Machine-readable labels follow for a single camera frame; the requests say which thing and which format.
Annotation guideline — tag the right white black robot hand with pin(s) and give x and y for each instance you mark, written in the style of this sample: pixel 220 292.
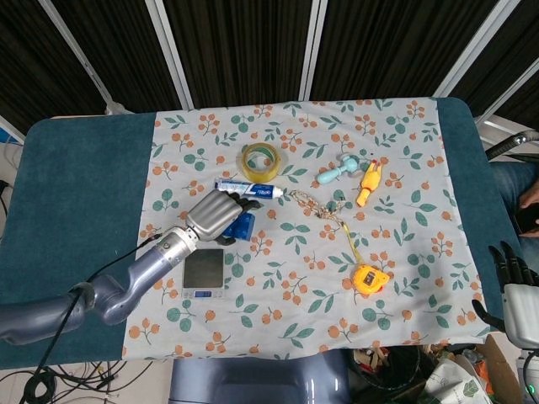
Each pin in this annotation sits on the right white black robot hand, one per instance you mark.
pixel 522 311

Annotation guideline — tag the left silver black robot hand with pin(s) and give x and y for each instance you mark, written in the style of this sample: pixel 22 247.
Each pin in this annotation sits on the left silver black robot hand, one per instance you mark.
pixel 210 214

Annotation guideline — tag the blue building block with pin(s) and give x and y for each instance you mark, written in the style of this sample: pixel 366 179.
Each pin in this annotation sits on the blue building block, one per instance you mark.
pixel 244 227

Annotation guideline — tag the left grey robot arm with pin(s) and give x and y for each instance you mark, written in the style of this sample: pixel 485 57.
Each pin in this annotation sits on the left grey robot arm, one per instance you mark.
pixel 147 269

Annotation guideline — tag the silver digital kitchen scale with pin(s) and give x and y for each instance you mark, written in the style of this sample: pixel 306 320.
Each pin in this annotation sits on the silver digital kitchen scale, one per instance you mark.
pixel 203 269

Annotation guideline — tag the blue white toothpaste tube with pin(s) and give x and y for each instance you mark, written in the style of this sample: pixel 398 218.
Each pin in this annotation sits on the blue white toothpaste tube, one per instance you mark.
pixel 257 190

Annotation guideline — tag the brown cardboard box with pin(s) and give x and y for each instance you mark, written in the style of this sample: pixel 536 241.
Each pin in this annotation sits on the brown cardboard box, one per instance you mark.
pixel 501 362

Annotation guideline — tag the yellow packing tape roll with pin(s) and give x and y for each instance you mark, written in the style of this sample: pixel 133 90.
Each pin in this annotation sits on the yellow packing tape roll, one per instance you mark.
pixel 257 177

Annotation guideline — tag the black smartphone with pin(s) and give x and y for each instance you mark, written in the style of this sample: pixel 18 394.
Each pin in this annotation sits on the black smartphone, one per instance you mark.
pixel 528 219

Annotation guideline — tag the leaf print paper bag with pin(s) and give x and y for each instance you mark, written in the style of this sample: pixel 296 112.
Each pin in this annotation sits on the leaf print paper bag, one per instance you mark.
pixel 459 385

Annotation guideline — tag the floral print tablecloth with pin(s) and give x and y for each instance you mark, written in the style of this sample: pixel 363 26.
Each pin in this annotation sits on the floral print tablecloth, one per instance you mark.
pixel 295 273

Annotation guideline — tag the bystander bare hand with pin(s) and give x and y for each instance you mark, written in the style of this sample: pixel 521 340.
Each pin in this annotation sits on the bystander bare hand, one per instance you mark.
pixel 530 195

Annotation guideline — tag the teal table cover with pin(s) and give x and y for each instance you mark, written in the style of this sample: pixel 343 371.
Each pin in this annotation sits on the teal table cover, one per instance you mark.
pixel 84 189

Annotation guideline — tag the person leg in jeans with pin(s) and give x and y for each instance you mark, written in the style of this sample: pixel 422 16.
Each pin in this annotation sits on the person leg in jeans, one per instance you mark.
pixel 509 181

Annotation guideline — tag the yellow tape measure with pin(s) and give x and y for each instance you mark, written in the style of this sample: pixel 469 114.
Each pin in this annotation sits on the yellow tape measure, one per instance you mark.
pixel 366 280

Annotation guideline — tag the black waste bin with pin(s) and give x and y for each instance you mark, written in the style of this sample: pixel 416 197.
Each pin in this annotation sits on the black waste bin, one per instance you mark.
pixel 379 387

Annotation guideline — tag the yellow rubber chicken toy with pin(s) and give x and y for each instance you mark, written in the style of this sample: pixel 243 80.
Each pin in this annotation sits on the yellow rubber chicken toy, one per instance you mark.
pixel 370 181

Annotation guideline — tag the black metal chair armrest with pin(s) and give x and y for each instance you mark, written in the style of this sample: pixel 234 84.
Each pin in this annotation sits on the black metal chair armrest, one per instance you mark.
pixel 505 147

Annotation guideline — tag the black pleated partition panel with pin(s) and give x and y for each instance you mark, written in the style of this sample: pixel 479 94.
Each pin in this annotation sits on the black pleated partition panel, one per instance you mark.
pixel 33 63
pixel 518 29
pixel 126 54
pixel 240 50
pixel 387 46

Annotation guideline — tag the blue grey robot torso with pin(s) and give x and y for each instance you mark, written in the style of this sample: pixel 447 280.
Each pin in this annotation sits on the blue grey robot torso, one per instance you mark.
pixel 252 379

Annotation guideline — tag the white partition frame post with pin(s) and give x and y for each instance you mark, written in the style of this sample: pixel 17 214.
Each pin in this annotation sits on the white partition frame post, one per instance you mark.
pixel 313 50
pixel 10 128
pixel 478 42
pixel 86 63
pixel 505 90
pixel 169 50

